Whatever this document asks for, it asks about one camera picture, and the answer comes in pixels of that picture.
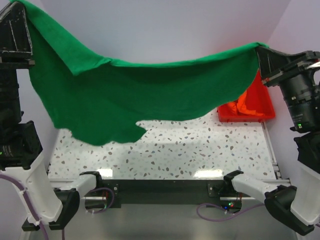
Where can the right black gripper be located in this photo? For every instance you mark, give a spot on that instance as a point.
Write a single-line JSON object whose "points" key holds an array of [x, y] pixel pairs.
{"points": [[270, 63]]}

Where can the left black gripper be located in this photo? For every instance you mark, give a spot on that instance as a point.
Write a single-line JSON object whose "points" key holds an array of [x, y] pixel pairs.
{"points": [[14, 35]]}

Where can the green t-shirt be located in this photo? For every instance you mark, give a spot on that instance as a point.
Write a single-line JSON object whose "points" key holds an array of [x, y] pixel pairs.
{"points": [[100, 99]]}

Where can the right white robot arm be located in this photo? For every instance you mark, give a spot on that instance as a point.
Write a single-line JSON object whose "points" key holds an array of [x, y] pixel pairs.
{"points": [[297, 207]]}

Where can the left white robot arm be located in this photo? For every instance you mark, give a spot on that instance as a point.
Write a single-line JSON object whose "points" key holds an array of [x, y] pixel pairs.
{"points": [[21, 157]]}

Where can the red plastic bin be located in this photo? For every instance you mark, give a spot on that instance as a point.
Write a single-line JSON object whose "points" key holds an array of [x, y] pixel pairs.
{"points": [[258, 99]]}

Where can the orange t-shirt in bin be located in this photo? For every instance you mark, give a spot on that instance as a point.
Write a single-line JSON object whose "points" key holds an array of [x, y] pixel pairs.
{"points": [[239, 106]]}

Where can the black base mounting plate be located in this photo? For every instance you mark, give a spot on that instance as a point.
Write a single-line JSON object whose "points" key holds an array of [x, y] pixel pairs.
{"points": [[165, 192]]}

